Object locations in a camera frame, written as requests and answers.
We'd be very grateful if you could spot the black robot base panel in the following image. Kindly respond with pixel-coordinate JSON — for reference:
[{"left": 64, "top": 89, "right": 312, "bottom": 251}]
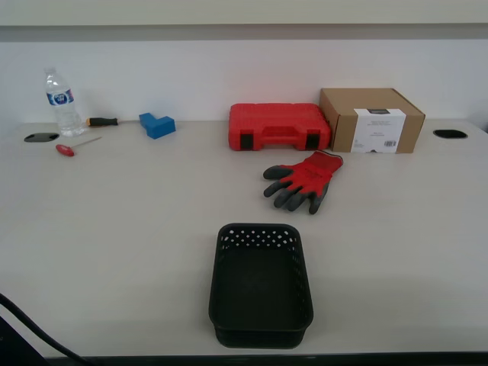
[{"left": 0, "top": 314, "right": 50, "bottom": 366}]

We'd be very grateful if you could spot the red grey work glove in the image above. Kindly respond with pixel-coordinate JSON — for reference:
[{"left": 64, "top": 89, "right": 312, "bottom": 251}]
[{"left": 262, "top": 149, "right": 344, "bottom": 215}]

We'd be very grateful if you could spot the black perforated plastic basket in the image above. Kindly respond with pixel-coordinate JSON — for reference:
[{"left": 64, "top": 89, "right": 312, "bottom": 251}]
[{"left": 207, "top": 223, "right": 315, "bottom": 350}]

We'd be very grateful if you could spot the red plastic tool case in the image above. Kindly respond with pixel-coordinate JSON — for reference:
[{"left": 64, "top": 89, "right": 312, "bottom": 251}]
[{"left": 228, "top": 102, "right": 332, "bottom": 153}]

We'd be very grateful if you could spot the blue L-shaped block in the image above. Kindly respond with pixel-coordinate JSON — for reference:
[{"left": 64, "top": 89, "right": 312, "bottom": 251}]
[{"left": 138, "top": 112, "right": 177, "bottom": 140}]

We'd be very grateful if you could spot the clear plastic water bottle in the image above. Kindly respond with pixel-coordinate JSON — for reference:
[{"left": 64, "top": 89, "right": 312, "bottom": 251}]
[{"left": 43, "top": 66, "right": 87, "bottom": 138}]

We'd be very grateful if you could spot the orange black handled screwdriver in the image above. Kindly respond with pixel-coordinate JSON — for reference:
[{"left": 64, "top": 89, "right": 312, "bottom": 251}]
[{"left": 85, "top": 116, "right": 141, "bottom": 128}]

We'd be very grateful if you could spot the black desk cable grommet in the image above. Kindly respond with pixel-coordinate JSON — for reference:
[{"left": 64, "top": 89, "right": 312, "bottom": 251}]
[
  {"left": 432, "top": 129, "right": 468, "bottom": 139},
  {"left": 24, "top": 132, "right": 61, "bottom": 143}
]

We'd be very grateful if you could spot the black cable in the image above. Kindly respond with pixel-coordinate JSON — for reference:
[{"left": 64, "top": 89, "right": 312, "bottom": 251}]
[{"left": 0, "top": 292, "right": 96, "bottom": 366}]

